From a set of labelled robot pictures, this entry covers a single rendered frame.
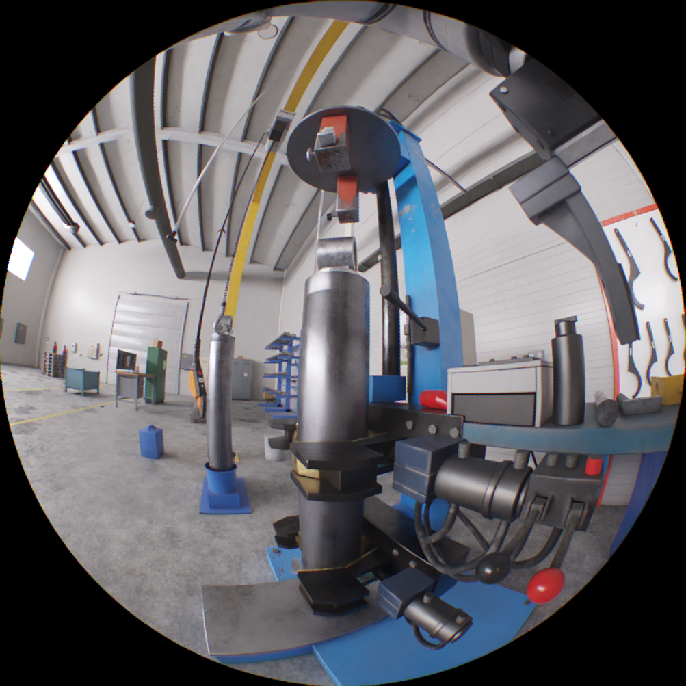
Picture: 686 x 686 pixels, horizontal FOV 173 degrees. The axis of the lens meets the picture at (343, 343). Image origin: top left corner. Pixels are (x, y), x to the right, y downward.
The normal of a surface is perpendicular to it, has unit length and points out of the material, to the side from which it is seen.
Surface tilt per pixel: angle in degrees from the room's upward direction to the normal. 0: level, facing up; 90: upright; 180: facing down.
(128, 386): 90
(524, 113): 114
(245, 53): 173
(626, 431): 90
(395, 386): 90
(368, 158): 180
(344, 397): 90
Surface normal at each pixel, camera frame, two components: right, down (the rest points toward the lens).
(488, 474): -0.56, -0.81
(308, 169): -0.03, 0.99
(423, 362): -0.88, -0.11
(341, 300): 0.13, -0.16
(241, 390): 0.47, -0.14
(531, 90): -0.81, 0.30
